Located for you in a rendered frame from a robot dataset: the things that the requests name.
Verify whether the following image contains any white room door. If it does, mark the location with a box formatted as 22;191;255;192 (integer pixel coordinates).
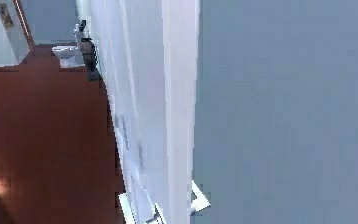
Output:
75;0;201;224

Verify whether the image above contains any dark bin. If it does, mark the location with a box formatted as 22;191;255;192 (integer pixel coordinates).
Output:
80;37;102;82

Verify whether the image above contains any white toilet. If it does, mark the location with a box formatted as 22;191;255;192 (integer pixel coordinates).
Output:
51;20;87;69

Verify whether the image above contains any white door handle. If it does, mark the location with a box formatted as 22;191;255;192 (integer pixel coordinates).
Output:
189;179;211;216

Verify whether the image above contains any framed wall picture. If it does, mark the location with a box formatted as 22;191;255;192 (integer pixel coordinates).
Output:
0;2;15;30

